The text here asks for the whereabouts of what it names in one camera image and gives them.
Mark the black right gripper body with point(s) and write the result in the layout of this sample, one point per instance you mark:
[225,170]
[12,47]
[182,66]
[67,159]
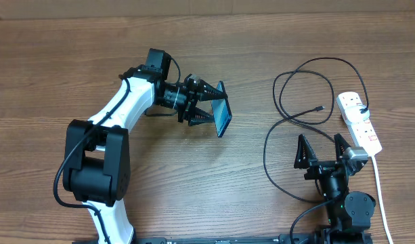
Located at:
[317,169]

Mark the white charger plug adapter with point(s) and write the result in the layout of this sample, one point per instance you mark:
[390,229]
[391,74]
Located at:
[356,114]

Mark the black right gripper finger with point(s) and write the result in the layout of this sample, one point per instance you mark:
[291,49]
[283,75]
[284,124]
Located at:
[305,156]
[341,145]

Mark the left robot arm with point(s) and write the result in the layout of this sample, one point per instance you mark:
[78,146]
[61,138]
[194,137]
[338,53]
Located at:
[96,169]

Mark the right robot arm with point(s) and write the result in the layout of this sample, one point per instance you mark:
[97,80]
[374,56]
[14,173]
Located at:
[349,213]

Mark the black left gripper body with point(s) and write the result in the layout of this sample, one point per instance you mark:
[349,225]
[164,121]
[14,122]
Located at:
[189,97]

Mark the white power strip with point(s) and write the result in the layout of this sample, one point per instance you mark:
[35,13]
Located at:
[363,133]

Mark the Galaxy smartphone blue screen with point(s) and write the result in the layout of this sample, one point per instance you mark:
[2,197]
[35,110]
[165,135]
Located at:
[221,109]

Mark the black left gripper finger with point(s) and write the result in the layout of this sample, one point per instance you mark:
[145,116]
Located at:
[206,92]
[198,116]

